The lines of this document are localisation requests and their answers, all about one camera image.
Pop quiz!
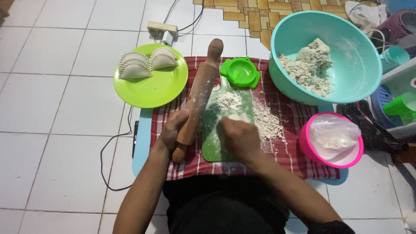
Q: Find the lump of crumbly dough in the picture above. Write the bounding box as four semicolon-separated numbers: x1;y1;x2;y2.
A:
278;38;335;98

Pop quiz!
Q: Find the lime green plate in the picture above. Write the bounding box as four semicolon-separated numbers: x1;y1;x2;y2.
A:
113;43;189;109

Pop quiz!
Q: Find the grey power strip cable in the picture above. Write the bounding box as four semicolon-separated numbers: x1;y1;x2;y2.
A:
162;0;205;33

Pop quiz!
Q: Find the black cable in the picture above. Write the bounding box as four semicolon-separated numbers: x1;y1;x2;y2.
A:
99;105;135;192

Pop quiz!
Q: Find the white crumpled cloth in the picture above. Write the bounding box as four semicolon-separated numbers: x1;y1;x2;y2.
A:
344;1;388;34

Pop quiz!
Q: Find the green plastic pastry press mould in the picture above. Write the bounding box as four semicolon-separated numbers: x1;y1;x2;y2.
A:
219;56;261;90

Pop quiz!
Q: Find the person's left hand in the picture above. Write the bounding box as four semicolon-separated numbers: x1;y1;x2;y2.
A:
158;110;189;153

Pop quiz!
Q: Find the heap of dough crumbs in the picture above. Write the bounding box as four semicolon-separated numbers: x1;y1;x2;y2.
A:
253;103;288;142

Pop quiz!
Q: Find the person's right hand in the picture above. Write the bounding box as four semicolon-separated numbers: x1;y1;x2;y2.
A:
217;116;266;163

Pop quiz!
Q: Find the white plug adapter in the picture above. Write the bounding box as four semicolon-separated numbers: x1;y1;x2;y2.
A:
161;31;175;47

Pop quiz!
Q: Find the black plastic bag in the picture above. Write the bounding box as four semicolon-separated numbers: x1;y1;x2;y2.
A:
336;99;409;155

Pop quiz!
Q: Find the blue plastic basket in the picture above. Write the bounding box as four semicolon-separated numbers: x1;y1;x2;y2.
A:
370;85;404;129

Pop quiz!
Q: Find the green plastic cutting board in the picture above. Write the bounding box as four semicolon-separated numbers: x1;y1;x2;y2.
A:
201;63;255;163

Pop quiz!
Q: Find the small raw crimped pastry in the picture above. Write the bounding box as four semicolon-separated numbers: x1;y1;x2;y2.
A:
148;46;179;71

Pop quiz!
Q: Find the white dough piece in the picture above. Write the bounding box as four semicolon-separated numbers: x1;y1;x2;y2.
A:
224;112;251;124

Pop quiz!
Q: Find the big teal plastic bowl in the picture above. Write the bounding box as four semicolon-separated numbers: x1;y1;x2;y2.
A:
268;10;383;106

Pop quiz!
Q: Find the teal plastic cup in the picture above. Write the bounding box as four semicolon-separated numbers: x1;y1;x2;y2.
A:
379;45;411;75

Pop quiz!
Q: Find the light blue low table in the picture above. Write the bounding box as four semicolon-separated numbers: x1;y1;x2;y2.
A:
132;103;349;186

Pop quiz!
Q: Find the clear plastic bag of flour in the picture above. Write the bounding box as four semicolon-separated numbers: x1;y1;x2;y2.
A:
308;114;362;160

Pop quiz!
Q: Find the white power strip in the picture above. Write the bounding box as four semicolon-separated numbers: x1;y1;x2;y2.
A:
146;21;179;42

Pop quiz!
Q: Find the small patch of floury crumbs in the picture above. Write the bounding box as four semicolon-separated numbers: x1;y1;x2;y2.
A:
216;92;243;111

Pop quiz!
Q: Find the white plastic rack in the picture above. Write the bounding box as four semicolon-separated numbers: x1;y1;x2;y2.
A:
370;57;416;141

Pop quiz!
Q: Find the red checked cloth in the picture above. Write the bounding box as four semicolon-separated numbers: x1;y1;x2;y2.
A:
149;56;340;181

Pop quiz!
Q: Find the person's black clothing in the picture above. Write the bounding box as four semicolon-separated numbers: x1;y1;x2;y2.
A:
161;175;357;234

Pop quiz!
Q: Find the yellow brown patterned mat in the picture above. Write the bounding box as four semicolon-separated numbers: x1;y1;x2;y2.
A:
193;0;381;51

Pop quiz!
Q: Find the green plastic jug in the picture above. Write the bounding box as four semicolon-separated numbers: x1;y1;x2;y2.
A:
382;91;416;126

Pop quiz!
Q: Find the wooden rolling pin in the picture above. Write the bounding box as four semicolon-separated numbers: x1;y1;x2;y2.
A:
172;38;224;164

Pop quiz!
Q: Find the pink plastic bowl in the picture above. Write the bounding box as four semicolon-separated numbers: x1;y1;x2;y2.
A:
298;111;364;169

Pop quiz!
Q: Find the large raw crimped pastry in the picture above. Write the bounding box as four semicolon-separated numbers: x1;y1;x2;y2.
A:
118;51;153;80

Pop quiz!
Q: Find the purple plastic container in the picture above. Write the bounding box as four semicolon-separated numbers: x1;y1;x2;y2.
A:
373;9;416;58

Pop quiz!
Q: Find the black phone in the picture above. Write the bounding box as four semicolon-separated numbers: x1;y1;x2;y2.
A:
132;120;140;159

